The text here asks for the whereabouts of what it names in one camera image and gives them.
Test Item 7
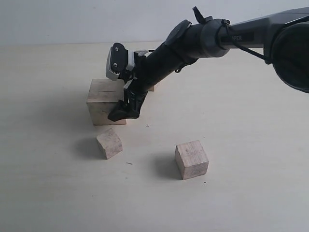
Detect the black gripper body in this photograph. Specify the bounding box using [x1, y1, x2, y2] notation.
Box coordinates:
[119, 47, 183, 114]

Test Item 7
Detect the smallest wooden cube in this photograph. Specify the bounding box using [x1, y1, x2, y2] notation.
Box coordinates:
[96, 128, 123, 159]

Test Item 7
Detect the third largest wooden cube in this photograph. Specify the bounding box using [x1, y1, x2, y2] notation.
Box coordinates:
[175, 140, 209, 180]

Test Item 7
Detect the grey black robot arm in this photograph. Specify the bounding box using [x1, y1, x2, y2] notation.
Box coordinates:
[106, 7, 309, 122]

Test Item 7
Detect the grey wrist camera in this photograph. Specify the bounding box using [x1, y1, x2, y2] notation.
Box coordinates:
[106, 43, 135, 83]

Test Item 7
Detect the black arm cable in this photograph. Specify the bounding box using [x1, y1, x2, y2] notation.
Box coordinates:
[192, 6, 273, 65]

